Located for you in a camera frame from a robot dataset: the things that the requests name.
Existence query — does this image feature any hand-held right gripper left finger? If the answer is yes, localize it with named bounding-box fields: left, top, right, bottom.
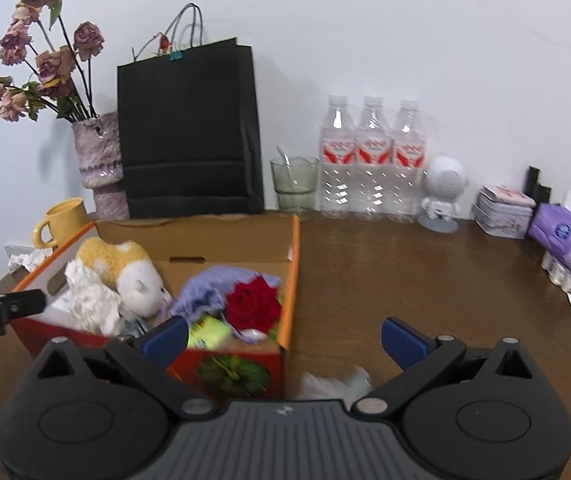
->
left=36, top=315, right=219, bottom=419

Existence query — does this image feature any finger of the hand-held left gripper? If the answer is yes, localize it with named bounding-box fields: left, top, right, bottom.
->
left=0, top=288, right=47, bottom=319

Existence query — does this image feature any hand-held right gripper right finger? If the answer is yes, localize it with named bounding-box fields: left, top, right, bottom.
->
left=353, top=315, right=535, bottom=419

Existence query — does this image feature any orange and white plush toy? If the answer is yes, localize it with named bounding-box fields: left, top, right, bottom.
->
left=74, top=237, right=174, bottom=319

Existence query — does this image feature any white tissue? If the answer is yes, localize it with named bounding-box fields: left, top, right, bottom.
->
left=64, top=258, right=126, bottom=337
left=6, top=249, right=54, bottom=274

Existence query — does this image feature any red artificial rose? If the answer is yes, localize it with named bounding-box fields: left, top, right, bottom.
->
left=224, top=275, right=284, bottom=334

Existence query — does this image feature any orange cardboard box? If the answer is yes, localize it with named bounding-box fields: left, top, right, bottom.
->
left=8, top=213, right=301, bottom=402

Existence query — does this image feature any lime green small item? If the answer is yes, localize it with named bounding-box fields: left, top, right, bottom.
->
left=187, top=315, right=231, bottom=349

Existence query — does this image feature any crumpled clear plastic wrap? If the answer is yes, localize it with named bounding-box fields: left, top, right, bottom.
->
left=299, top=364, right=373, bottom=404

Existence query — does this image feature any yellow mug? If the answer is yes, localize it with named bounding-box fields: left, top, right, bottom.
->
left=32, top=198, right=91, bottom=251

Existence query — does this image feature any purple textured vase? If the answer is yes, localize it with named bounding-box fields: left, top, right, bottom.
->
left=70, top=111, right=131, bottom=221

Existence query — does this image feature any white robot figurine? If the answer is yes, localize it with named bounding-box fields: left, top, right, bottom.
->
left=417, top=155, right=468, bottom=234

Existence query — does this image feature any row of small white bottles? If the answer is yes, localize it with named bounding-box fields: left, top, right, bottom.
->
left=540, top=249, right=571, bottom=294

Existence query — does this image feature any clear water bottle red label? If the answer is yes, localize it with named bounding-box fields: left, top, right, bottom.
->
left=319, top=93, right=357, bottom=220
left=388, top=99, right=425, bottom=225
left=355, top=95, right=393, bottom=222

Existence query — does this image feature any purple tissue pack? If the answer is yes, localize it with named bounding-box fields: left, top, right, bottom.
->
left=527, top=203, right=571, bottom=281

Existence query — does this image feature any green tinted glass cup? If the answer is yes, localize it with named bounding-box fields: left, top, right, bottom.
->
left=270, top=155, right=321, bottom=222

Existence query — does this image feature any black paper bag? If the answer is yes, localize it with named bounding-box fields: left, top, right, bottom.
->
left=116, top=2, right=266, bottom=220

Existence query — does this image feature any clear spoon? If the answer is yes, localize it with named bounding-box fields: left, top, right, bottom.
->
left=276, top=145, right=297, bottom=187

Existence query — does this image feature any bunch of dried roses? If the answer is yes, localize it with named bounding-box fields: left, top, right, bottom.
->
left=0, top=0, right=106, bottom=124

